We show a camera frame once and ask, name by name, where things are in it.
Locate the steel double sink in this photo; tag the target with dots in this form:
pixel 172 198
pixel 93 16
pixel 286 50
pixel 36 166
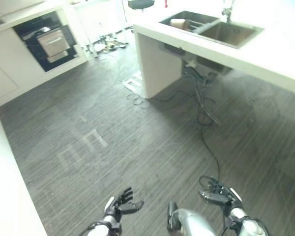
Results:
pixel 211 28

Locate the silver robot leg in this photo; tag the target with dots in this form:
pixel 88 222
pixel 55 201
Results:
pixel 194 222

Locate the beige bowl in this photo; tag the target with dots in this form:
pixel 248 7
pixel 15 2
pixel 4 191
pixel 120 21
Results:
pixel 178 22

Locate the chrome faucet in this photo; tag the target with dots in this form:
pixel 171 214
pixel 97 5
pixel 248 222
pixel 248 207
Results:
pixel 228 11

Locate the floor clutter pile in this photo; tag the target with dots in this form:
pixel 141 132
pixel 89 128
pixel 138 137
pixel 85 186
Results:
pixel 108 43

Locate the dark robot foot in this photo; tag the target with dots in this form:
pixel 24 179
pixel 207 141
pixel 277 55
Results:
pixel 171 216

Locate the black office chair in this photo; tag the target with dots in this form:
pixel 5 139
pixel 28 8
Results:
pixel 140 4

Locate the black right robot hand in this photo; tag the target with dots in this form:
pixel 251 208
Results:
pixel 217 195

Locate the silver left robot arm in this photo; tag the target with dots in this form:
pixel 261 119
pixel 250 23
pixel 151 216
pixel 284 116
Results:
pixel 104 225

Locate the white floor frame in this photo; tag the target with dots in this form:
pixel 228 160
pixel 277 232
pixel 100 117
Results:
pixel 132 82

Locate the white kitchen cabinet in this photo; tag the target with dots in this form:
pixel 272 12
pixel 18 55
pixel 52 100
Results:
pixel 5 61

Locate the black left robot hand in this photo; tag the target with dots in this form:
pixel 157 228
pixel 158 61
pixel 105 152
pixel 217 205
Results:
pixel 126 208

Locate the steel sink drain rack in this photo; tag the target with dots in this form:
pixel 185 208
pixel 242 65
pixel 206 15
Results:
pixel 195 25

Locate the black built-in dishwasher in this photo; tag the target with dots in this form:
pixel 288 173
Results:
pixel 45 40

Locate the white sink counter island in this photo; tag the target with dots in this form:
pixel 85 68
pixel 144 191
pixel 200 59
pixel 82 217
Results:
pixel 236 49

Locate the red hanging item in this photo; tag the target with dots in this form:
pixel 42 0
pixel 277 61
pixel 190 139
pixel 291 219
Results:
pixel 165 3

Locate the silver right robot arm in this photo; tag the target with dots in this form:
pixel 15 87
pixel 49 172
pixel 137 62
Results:
pixel 245 222

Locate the steel dishwasher drawer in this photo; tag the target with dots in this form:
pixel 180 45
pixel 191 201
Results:
pixel 53 45

